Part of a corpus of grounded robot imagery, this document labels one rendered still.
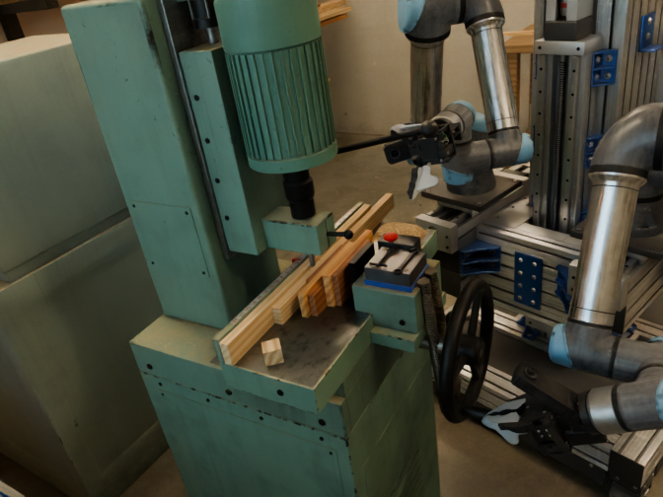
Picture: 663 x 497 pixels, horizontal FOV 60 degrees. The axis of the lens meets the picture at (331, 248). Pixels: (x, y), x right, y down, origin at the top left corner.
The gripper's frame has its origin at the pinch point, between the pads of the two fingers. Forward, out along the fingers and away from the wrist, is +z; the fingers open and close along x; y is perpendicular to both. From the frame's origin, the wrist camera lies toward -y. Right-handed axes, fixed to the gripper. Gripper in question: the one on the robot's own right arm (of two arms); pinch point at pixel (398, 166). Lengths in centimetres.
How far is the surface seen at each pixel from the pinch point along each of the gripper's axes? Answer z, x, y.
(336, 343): 28.6, 23.4, -6.9
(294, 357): 34.8, 22.4, -12.4
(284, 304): 25.3, 16.9, -19.1
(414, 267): 14.2, 15.7, 5.4
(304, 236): 15.7, 6.7, -16.3
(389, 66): -329, 19, -162
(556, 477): -32, 117, 6
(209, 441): 34, 51, -51
